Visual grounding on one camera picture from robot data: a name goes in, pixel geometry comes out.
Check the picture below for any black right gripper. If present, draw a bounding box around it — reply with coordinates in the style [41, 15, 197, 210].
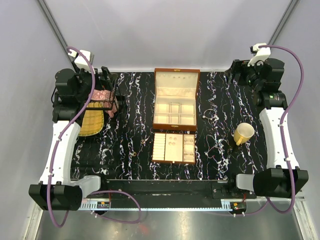
[224, 58, 265, 91]

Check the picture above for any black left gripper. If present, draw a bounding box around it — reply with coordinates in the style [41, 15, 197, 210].
[72, 60, 117, 101]

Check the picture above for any silver bangle bracelet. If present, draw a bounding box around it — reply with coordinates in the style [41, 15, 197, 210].
[203, 108, 217, 122]

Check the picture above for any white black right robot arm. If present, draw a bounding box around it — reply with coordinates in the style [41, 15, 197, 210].
[224, 58, 309, 199]

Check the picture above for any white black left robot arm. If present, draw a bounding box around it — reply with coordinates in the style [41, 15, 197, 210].
[28, 66, 112, 211]

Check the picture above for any brown leather jewelry box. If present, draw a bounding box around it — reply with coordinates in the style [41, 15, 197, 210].
[152, 68, 201, 132]

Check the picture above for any brown jewelry tray insert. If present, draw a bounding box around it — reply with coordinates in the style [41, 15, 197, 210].
[152, 132, 196, 164]

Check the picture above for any pink patterned ceramic bowl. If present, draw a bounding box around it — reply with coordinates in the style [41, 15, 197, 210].
[91, 89, 111, 101]

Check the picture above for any black wire dish rack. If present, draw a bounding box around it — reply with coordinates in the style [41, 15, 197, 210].
[86, 73, 125, 119]

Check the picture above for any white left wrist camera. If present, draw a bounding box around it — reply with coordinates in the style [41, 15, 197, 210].
[68, 49, 94, 71]

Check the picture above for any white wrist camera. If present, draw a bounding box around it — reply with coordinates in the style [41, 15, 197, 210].
[247, 43, 271, 67]
[68, 49, 94, 71]

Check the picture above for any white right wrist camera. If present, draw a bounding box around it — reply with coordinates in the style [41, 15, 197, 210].
[247, 43, 271, 67]

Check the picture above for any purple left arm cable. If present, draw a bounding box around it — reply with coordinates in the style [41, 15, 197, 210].
[47, 46, 142, 228]

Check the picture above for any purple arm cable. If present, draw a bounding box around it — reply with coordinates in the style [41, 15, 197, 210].
[207, 44, 305, 216]
[47, 46, 142, 228]

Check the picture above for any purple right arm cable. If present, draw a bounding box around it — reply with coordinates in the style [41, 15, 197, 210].
[207, 44, 305, 216]

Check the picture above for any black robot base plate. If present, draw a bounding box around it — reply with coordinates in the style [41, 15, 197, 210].
[101, 179, 257, 209]

